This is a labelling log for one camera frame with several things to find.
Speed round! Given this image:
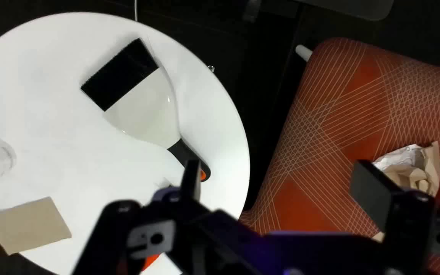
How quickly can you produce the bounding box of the crumpled white paper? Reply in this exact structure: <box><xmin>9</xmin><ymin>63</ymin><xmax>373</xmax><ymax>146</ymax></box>
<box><xmin>371</xmin><ymin>144</ymin><xmax>428</xmax><ymax>173</ymax></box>

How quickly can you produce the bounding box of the white scraper with black handle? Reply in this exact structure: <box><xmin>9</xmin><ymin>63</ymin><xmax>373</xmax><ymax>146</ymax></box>
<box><xmin>80</xmin><ymin>37</ymin><xmax>214</xmax><ymax>185</ymax></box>

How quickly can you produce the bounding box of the orange patterned sofa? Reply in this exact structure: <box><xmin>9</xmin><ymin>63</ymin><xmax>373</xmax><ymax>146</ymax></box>
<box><xmin>240</xmin><ymin>36</ymin><xmax>440</xmax><ymax>275</ymax></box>

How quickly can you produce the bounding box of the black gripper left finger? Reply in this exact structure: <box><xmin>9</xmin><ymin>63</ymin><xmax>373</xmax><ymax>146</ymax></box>
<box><xmin>70</xmin><ymin>199</ymin><xmax>148</xmax><ymax>275</ymax></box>

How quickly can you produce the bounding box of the white sofa leg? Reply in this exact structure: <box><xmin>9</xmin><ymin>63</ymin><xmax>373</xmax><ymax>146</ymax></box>
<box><xmin>293</xmin><ymin>43</ymin><xmax>315</xmax><ymax>65</ymax></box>

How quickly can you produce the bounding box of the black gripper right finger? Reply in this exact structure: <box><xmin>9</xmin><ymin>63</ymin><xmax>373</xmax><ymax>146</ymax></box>
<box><xmin>350</xmin><ymin>159</ymin><xmax>439</xmax><ymax>275</ymax></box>

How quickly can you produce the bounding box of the crumpled brown paper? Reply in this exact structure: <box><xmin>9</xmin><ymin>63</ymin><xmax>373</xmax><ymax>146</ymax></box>
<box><xmin>385</xmin><ymin>141</ymin><xmax>440</xmax><ymax>199</ymax></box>

